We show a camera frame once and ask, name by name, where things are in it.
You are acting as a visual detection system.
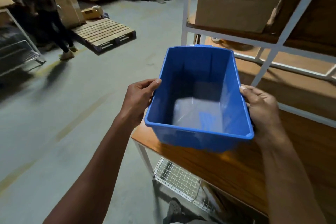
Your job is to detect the person's left hand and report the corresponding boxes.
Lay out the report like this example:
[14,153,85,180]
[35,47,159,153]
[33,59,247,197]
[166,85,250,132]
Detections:
[119,78,162,128]

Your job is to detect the person's right hand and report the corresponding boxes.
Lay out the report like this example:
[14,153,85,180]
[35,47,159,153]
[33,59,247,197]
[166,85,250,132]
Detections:
[239,84,285,148]

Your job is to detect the blue plastic bin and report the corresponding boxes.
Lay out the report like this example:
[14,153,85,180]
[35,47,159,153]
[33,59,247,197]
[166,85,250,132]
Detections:
[144,44,254,153]

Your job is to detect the person's left forearm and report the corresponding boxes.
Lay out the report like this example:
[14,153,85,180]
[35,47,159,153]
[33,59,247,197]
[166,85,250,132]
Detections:
[43,116,137,224]

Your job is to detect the person's right forearm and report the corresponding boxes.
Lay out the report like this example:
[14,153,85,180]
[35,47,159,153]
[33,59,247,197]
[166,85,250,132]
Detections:
[258,137,327,224]

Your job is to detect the person's grey shoe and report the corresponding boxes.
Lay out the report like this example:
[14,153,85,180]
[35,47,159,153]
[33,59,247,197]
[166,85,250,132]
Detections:
[168,199,183,218]

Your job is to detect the person's dark trousers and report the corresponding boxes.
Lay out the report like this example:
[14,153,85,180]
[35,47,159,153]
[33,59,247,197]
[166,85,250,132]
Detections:
[162,213,210,224]

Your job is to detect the white metal shelf rack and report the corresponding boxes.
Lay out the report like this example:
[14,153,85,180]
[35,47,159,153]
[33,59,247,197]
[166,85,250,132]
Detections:
[181,0,336,128]

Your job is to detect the wooden pallet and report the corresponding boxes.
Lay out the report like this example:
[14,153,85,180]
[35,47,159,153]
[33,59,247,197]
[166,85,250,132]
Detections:
[71,17,137,56]

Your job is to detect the small open cardboard box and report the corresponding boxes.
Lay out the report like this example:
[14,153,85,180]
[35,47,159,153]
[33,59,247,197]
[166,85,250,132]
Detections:
[81,5,104,20]

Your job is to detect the dark brown cardboard box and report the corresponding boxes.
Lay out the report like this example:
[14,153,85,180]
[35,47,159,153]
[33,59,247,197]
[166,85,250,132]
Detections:
[266,0,336,46]

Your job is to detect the light cardboard box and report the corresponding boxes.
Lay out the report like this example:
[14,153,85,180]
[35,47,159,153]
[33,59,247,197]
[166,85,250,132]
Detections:
[195,0,293,33]

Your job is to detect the white wire mesh basket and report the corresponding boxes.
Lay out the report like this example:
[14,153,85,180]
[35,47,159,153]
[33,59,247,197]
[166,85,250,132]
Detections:
[153,157,218,212]

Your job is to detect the white wire rack table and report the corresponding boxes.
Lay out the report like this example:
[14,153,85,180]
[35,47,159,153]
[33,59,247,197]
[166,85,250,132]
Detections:
[0,0,47,77]

